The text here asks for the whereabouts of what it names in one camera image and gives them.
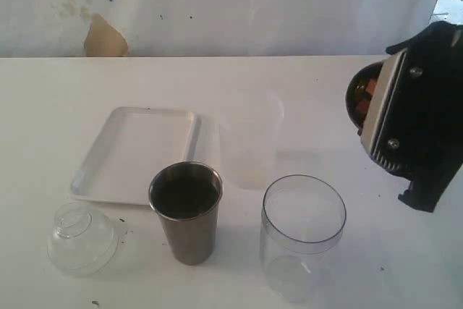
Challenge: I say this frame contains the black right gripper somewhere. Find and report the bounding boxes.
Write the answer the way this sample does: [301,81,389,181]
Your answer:
[383,21,462,213]

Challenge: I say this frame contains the brown wooden cup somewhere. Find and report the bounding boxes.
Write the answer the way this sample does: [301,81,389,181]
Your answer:
[345,62,383,135]

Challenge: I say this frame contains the gold and brown chocolates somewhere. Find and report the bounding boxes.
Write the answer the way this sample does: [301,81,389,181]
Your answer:
[354,77,378,123]

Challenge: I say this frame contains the clear glass with coins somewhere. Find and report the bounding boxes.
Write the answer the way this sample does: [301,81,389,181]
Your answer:
[260,174,347,304]

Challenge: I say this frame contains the stainless steel cup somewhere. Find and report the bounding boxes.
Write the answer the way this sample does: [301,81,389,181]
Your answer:
[148,161,223,266]

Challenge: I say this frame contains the translucent plastic container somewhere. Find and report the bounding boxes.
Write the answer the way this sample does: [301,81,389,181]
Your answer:
[218,90,284,190]

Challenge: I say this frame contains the white rectangular tray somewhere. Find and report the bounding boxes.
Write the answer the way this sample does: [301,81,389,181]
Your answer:
[70,106,200,206]

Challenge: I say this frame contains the clear plastic dome lid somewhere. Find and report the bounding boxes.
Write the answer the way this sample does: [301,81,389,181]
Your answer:
[47,202,127,277]

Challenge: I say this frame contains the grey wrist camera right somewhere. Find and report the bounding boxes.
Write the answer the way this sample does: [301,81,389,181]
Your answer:
[360,48,407,173]

